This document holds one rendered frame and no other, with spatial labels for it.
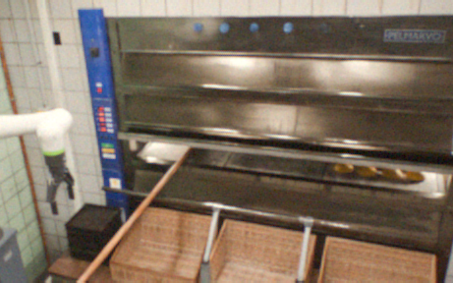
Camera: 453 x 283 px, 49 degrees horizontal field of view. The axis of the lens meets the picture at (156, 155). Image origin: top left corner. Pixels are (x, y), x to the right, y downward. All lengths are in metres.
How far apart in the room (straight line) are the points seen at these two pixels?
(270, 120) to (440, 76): 0.83
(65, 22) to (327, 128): 1.65
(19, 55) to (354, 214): 2.30
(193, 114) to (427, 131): 1.22
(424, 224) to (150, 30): 1.82
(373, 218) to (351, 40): 0.99
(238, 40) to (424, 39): 0.87
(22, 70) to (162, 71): 1.03
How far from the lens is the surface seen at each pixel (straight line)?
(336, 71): 2.62
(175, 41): 2.79
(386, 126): 2.70
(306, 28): 2.58
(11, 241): 2.63
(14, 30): 3.35
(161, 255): 3.26
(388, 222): 2.94
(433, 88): 2.62
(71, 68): 3.16
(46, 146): 2.03
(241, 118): 2.78
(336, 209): 2.94
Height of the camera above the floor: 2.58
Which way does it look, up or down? 26 degrees down
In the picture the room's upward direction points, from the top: 5 degrees counter-clockwise
